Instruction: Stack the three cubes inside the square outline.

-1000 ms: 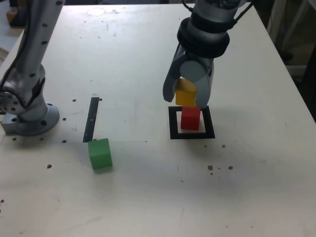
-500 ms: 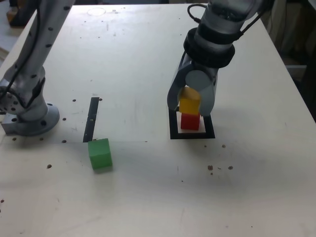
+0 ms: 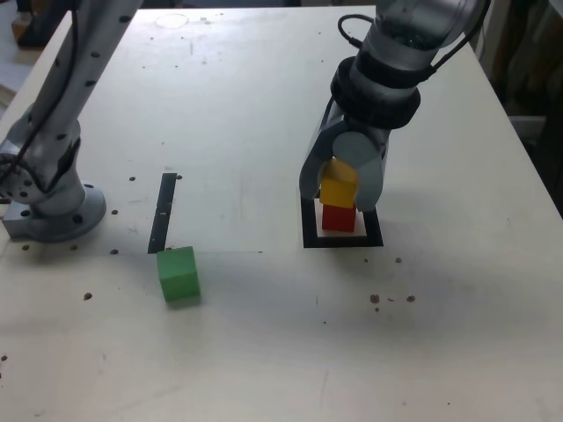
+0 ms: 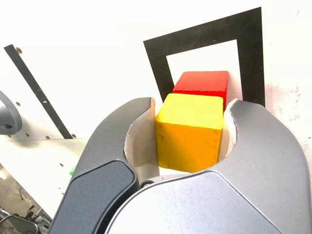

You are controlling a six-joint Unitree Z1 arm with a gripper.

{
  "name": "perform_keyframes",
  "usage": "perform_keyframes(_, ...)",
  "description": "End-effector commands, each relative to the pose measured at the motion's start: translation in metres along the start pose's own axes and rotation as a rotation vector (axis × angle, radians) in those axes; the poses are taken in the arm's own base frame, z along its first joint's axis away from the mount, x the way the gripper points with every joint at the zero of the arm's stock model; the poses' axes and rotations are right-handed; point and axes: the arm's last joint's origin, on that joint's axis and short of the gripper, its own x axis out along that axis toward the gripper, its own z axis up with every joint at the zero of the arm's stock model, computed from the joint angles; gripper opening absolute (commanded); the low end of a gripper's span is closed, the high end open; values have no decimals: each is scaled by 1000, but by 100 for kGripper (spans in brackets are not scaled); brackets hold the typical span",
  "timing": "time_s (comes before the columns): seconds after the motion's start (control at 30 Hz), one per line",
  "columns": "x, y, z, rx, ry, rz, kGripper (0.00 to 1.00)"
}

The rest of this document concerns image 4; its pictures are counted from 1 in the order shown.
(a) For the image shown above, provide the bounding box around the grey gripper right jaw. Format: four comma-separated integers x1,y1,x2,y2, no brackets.
104,98,311,234

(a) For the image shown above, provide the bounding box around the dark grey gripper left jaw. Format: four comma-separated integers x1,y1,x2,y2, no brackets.
47,97,161,234

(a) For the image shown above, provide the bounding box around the yellow cube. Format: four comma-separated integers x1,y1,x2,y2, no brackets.
155,93,224,173

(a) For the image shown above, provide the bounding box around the red cube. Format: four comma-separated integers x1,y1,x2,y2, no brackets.
172,70,230,108

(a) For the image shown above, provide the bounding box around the black tape square outline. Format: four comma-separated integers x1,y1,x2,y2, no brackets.
143,6,266,107

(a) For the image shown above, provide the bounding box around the black tape strip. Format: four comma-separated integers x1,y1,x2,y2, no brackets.
3,44,78,139

